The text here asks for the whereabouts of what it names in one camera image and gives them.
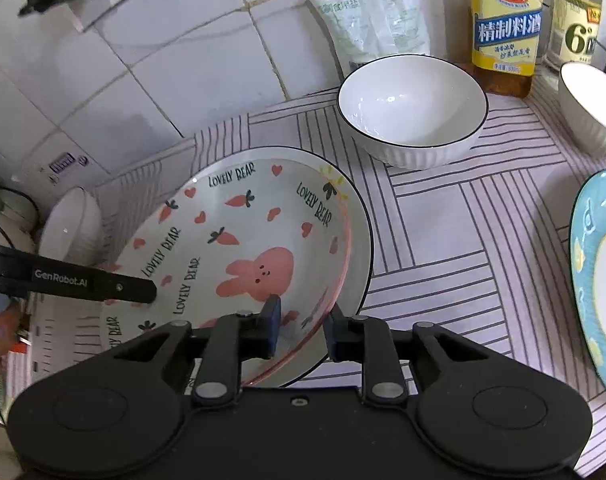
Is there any white plate pink rabbit print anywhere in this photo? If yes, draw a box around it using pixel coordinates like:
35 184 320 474
100 152 354 386

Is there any yellow label cooking wine bottle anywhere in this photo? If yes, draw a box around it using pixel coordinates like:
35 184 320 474
469 0 545 98

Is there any white appliance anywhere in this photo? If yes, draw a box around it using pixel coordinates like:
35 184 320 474
0 140 44 256

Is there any striped table mat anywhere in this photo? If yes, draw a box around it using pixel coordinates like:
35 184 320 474
95 85 606 476

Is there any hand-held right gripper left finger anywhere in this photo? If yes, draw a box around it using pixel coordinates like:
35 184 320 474
100 296 282 408

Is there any teal plate fried egg print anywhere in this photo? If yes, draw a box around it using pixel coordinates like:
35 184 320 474
569 167 606 406

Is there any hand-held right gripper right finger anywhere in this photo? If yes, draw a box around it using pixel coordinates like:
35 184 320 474
324 304 491 406

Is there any pale pink dish rack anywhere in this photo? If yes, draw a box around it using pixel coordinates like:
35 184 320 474
5 260 128 401

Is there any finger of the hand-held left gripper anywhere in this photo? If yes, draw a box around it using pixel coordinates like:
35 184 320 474
95 267 157 304

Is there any clear vinegar bottle yellow cap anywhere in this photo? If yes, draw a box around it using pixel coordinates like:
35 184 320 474
540 0 604 91

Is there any white wall socket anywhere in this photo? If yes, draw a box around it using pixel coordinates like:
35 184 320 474
70 0 140 34

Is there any white ribbed bowl black rim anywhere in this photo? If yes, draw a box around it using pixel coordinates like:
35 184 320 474
38 186 104 266
557 61 606 158
337 54 489 171

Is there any white plastic salt bag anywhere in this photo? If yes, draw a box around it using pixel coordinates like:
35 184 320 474
305 0 379 78
348 0 431 61

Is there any white plate black rim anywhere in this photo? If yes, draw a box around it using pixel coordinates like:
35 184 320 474
193 146 375 388

